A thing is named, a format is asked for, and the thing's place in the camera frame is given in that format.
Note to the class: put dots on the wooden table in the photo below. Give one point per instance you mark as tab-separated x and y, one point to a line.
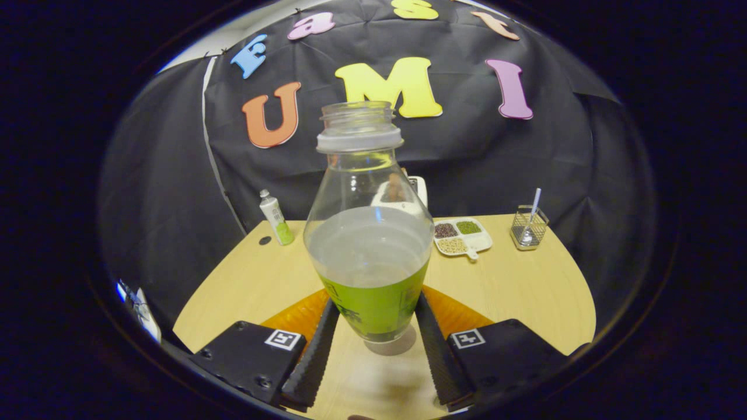
513	291

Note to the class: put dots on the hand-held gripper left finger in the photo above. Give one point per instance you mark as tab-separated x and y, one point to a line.
315	356

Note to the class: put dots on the round brown coaster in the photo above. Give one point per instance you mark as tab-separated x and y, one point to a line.
404	347

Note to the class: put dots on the white and green tube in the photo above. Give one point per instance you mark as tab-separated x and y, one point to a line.
277	221

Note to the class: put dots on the white divided dish of beans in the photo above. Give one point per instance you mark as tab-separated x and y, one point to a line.
464	236

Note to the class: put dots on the white straw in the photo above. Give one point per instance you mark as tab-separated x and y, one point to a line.
535	201

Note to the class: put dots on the white toaster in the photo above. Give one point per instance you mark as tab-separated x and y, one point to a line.
420	189

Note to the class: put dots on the clear juice bottle green label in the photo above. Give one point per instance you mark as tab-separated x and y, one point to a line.
373	303

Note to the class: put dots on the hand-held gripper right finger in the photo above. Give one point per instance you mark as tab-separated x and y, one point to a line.
437	356

